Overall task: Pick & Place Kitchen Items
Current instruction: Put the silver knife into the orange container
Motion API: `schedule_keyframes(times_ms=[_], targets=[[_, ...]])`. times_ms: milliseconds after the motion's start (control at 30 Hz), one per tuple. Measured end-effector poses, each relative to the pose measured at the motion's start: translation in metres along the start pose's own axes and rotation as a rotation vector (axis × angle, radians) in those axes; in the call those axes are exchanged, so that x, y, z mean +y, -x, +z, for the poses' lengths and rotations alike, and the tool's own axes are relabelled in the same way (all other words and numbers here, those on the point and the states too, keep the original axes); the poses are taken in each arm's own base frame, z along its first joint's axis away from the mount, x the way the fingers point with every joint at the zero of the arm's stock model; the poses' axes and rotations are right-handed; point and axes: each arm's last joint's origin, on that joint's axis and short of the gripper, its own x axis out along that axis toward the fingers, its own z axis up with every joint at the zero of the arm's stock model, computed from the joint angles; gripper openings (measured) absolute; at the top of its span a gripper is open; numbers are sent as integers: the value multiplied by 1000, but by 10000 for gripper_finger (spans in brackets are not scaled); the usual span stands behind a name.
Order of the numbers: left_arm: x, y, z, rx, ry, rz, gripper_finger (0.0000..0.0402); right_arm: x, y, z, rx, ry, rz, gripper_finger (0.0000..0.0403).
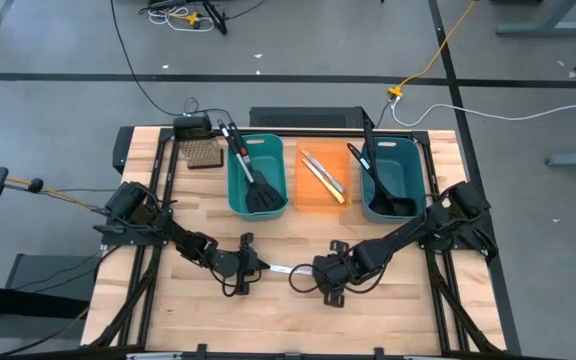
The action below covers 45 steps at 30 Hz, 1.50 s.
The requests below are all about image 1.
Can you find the orange translucent plastic bin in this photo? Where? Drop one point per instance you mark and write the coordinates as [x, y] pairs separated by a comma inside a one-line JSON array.
[[313, 197]]

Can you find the grey desk base with casters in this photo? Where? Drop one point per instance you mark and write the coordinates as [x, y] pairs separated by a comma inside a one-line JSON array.
[[543, 27]]

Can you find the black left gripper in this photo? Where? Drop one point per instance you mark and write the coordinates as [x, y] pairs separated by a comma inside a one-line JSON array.
[[245, 265]]

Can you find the dark blue-teal plastic bin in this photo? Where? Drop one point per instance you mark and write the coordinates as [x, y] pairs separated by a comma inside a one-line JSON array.
[[403, 170]]

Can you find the black computer case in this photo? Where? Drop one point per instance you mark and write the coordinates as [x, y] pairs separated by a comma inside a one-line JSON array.
[[308, 118]]

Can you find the black stand leg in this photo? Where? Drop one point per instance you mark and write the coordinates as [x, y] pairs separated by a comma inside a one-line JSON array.
[[218, 20]]

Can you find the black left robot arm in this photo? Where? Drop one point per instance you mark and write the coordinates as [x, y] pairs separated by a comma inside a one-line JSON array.
[[178, 237]]

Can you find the black ladle with white label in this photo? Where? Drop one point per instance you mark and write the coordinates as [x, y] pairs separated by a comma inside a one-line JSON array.
[[356, 156]]

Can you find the plain black plastic ladle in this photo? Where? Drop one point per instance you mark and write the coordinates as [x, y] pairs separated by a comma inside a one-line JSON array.
[[370, 150]]

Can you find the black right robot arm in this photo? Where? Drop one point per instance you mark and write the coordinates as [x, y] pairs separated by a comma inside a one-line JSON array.
[[408, 230]]

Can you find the black desk leg bar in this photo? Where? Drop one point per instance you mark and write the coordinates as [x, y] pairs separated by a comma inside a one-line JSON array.
[[18, 300]]

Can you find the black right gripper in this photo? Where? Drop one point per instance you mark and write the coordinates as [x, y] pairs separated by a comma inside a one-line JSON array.
[[338, 272]]

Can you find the silver table knife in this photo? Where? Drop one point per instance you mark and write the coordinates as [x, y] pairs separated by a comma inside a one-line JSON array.
[[325, 172], [288, 269]]

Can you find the black aluminium table frame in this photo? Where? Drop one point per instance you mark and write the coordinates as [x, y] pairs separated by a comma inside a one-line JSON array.
[[328, 132]]

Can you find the teal plastic bin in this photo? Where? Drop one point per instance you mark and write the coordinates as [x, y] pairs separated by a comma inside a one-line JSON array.
[[268, 155]]

